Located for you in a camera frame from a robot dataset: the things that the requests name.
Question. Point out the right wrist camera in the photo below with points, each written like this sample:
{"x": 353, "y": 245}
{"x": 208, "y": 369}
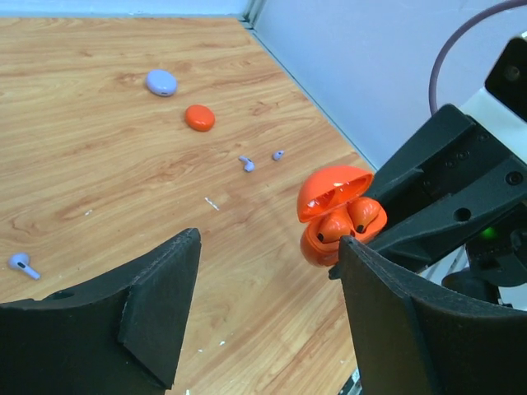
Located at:
{"x": 500, "y": 105}

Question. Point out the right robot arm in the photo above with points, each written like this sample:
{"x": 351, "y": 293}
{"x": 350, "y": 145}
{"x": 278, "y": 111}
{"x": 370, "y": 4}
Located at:
{"x": 486, "y": 280}

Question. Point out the purple earbud far right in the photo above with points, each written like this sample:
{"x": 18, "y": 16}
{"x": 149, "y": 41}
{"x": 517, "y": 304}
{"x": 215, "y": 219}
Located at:
{"x": 248, "y": 164}

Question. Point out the purple earbud case right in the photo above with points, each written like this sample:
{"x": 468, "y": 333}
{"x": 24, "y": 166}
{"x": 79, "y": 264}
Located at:
{"x": 161, "y": 83}

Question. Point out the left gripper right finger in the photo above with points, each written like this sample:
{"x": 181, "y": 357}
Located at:
{"x": 412, "y": 336}

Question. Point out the purple earbud centre right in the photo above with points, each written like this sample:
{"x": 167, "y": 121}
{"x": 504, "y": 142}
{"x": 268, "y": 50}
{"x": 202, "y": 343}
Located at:
{"x": 277, "y": 155}

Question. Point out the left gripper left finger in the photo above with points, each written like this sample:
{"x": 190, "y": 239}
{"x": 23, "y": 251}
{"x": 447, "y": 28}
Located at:
{"x": 119, "y": 333}

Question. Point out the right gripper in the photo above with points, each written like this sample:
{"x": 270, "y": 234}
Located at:
{"x": 452, "y": 183}

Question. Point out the orange earbud case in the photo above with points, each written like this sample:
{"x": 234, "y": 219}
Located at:
{"x": 199, "y": 118}
{"x": 330, "y": 191}

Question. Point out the orange earbud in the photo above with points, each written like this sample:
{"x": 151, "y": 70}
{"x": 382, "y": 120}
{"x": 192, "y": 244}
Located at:
{"x": 333, "y": 227}
{"x": 362, "y": 212}

